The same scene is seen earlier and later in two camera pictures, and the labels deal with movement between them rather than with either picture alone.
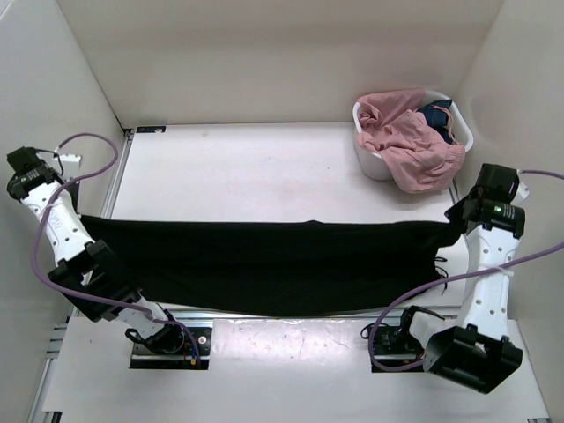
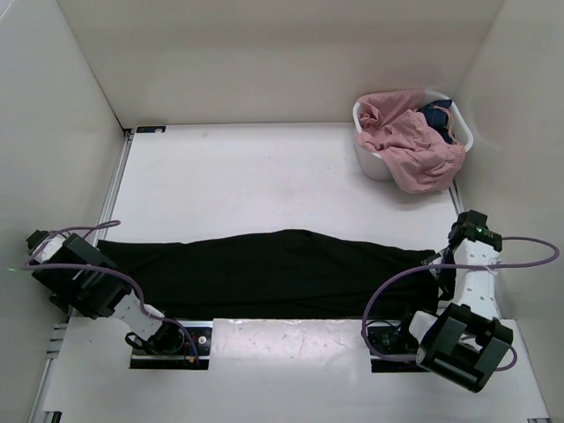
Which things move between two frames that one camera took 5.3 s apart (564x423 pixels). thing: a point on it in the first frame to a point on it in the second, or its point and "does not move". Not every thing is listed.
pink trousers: x=417 y=156 does not move
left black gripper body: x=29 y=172 to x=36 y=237
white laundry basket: x=372 y=164 does not move
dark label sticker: x=151 y=129 does not move
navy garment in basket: x=436 y=116 does not move
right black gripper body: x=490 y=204 to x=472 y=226
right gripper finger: x=456 y=215 to x=445 y=256
